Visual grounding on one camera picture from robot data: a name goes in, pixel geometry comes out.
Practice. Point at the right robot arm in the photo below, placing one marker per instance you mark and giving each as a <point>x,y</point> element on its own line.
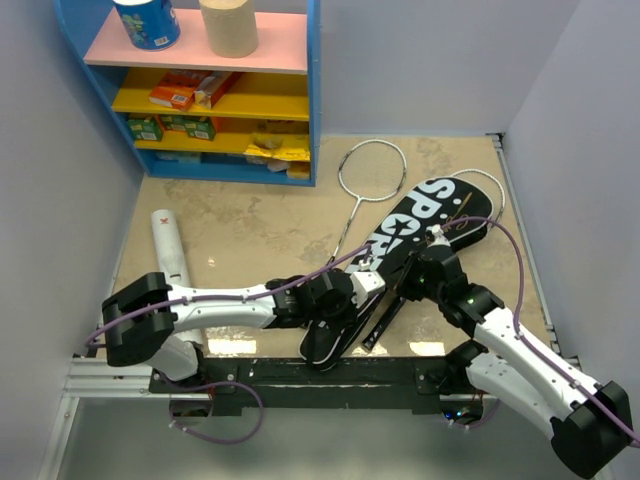
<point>588,423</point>

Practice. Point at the brown paper roll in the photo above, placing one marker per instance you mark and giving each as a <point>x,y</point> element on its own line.
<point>230,26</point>

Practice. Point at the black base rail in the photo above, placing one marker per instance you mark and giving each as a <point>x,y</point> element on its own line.
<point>422,385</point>

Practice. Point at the green box right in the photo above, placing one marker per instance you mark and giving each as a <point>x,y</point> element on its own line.
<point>201,128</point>

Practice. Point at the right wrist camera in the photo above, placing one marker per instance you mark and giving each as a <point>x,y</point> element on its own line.
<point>435,236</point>

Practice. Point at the white badminton racket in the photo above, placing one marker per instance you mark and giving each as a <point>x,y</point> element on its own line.
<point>492,195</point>

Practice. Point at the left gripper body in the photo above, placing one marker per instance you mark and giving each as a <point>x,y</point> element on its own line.
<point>337,316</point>

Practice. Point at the orange box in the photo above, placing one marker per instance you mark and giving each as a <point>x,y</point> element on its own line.
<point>176,88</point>

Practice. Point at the black shaft badminton racket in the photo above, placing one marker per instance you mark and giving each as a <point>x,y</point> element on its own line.
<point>372,171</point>

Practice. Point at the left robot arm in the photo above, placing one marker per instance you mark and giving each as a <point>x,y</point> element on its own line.
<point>144,321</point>

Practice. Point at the green box middle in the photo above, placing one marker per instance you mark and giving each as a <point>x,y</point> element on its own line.
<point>174,123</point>

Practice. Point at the blue snack canister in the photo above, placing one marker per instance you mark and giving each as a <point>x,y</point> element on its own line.
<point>150,24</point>

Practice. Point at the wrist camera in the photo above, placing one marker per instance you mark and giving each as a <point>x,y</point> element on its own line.
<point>435,236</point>
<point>366,282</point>

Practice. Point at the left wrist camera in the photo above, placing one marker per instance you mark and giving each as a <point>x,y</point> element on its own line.
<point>366,282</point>

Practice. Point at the black racket cover bag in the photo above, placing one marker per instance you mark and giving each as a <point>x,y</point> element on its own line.
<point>323,345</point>

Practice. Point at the yellow snack bag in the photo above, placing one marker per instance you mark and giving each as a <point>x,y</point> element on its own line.
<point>281,152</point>

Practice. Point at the red white box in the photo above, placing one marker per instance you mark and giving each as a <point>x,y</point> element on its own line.
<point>213,87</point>

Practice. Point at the white shuttlecock tube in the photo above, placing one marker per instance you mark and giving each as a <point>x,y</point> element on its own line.
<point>168,246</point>

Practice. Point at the blue shelf unit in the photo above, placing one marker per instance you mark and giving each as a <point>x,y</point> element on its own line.
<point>277,90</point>

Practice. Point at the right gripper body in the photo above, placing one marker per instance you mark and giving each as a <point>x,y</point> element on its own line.
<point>413,284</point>

